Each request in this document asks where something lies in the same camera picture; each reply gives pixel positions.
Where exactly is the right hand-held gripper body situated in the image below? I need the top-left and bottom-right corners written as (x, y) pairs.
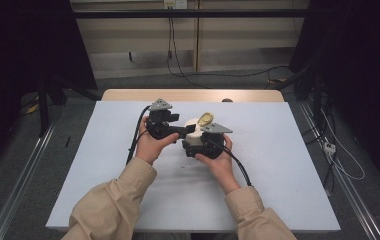
top-left (196, 122), bottom-right (234, 160)

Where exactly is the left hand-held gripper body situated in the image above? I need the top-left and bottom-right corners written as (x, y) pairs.
top-left (145, 98), bottom-right (181, 141)

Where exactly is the clear bottle with white cap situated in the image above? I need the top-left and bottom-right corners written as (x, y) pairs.
top-left (183, 111), bottom-right (216, 148)

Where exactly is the person's right hand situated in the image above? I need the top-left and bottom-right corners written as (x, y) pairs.
top-left (195, 134), bottom-right (242, 196)

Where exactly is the person's left hand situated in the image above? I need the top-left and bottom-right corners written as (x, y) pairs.
top-left (134, 115), bottom-right (181, 166)

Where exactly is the light wooden table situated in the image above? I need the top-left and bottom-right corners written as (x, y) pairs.
top-left (101, 88), bottom-right (285, 103)

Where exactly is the white table board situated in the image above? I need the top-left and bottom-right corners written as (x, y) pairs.
top-left (45, 100), bottom-right (342, 233)

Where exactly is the black metal stand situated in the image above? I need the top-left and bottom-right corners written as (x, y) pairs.
top-left (37, 74), bottom-right (68, 138)
top-left (271, 61), bottom-right (326, 133)

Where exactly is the white power strip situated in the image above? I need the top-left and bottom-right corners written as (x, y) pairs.
top-left (323, 142), bottom-right (337, 156)

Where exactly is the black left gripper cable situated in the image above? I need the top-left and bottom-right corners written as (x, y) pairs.
top-left (125, 105), bottom-right (152, 166)

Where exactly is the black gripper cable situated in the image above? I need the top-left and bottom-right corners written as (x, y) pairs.
top-left (207, 139), bottom-right (253, 188)
top-left (125, 105), bottom-right (152, 166)

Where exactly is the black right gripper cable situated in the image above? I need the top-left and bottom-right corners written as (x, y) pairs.
top-left (207, 139), bottom-right (253, 188)

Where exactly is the black floor cable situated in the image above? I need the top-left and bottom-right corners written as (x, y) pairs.
top-left (166, 16), bottom-right (291, 90)

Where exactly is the black horizontal frame bar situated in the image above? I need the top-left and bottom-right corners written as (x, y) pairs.
top-left (71, 9), bottom-right (310, 19)

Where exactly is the white wall socket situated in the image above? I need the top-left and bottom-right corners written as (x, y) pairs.
top-left (163, 0), bottom-right (188, 10)

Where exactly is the black cable bundle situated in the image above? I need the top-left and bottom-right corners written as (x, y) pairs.
top-left (302, 99), bottom-right (338, 188)

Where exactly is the white floor cable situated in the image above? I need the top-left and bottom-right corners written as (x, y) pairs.
top-left (320, 108), bottom-right (366, 182)

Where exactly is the metal floor rail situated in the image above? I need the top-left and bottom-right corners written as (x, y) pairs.
top-left (0, 122), bottom-right (58, 240)
top-left (298, 100), bottom-right (380, 240)

